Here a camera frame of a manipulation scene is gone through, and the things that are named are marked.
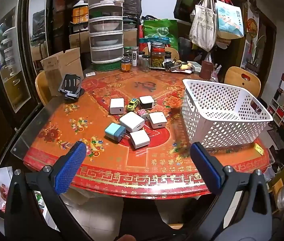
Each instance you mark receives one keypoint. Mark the black phone stand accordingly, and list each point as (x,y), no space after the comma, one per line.
(69,85)

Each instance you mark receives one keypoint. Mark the wooden chair with slot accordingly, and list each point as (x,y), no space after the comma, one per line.
(242,81)

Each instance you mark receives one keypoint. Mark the pink dotted die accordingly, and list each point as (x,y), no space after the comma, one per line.
(142,113)

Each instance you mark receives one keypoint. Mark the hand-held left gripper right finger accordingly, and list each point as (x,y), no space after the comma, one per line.
(205,167)

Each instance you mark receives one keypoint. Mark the open cardboard box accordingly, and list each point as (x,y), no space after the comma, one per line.
(64,62)

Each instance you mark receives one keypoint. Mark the round red wall ornament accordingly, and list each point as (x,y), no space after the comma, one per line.
(252,26)

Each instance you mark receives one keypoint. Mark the white charger with black face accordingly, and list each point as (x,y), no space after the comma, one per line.
(146,102)

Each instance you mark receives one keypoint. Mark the red printed tablecloth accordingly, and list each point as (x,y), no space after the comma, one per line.
(106,160)

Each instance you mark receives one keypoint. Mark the yellow sticker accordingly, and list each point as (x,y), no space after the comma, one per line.
(259,148)

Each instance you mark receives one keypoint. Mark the black plastic bag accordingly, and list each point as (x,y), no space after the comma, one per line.
(130,1)

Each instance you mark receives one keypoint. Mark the brown cardboard box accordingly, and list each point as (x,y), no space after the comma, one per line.
(130,37)

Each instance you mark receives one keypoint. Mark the large white charger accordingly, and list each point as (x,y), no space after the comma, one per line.
(131,121)

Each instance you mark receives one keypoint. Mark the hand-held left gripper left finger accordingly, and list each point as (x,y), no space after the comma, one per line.
(70,167)

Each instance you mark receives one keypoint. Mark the white tiered food cover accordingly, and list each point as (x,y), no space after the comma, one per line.
(105,30)

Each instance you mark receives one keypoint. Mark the small orange jam jar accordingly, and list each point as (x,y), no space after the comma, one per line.
(126,65)

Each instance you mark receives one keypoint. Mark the light blue charger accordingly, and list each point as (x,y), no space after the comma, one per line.
(115,132)

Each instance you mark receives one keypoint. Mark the cluttered metal tray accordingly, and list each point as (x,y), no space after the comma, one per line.
(177,66)

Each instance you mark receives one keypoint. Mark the blue printed tote bag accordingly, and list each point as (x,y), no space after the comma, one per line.
(229,20)

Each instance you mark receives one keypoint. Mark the white perforated plastic basket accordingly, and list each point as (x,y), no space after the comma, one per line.
(207,81)

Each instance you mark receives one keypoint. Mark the yellow green toy car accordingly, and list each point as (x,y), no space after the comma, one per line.
(133,104)

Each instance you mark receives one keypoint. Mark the glass jar of green fruit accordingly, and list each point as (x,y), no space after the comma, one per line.
(157,56)

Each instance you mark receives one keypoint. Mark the small card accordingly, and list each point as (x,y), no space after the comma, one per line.
(89,74)

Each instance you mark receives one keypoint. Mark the green plastic basket base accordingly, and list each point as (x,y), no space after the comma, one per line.
(106,66)

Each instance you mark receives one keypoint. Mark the brown mug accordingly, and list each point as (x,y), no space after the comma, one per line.
(206,70)

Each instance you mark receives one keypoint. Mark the white canvas tote bag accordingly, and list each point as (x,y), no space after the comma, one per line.
(203,25)

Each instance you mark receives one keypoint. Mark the empty glass jar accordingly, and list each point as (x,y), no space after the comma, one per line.
(145,63)

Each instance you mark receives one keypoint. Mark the green shopping bag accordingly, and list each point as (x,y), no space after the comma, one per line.
(160,31)

